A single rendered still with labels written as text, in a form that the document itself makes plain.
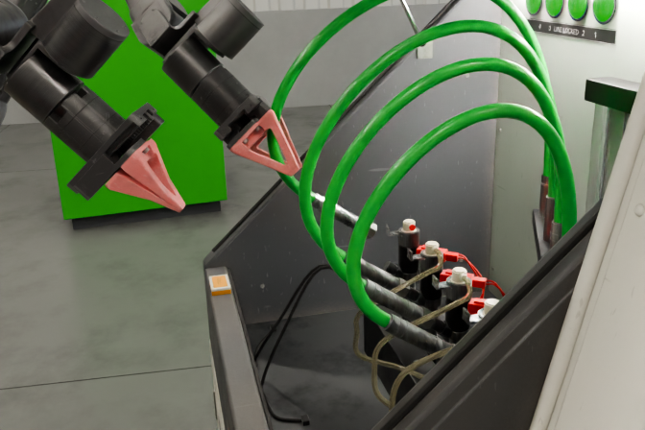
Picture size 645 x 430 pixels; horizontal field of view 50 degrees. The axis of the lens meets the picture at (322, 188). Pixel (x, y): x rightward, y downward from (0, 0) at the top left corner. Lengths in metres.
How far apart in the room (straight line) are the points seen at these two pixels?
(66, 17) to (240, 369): 0.48
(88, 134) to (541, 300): 0.44
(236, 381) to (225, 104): 0.34
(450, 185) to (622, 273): 0.75
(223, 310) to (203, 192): 3.20
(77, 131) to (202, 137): 3.47
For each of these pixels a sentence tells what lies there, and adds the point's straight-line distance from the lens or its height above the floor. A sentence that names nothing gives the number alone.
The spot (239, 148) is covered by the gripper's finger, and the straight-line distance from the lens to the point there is 0.82.
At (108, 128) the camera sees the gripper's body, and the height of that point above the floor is 1.30.
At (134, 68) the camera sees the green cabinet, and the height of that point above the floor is 0.92.
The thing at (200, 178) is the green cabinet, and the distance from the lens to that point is 4.23.
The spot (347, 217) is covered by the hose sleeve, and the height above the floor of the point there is 1.13.
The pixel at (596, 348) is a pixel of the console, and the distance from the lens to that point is 0.59.
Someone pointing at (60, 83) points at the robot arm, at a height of 1.34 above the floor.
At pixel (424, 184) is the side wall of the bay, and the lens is 1.27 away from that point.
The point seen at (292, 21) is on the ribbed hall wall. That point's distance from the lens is 7.31.
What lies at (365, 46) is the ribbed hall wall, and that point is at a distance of 7.46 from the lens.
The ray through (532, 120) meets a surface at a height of 1.30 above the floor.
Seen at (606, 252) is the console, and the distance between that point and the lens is 0.59.
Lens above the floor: 1.44
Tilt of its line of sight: 18 degrees down
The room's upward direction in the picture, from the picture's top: 2 degrees counter-clockwise
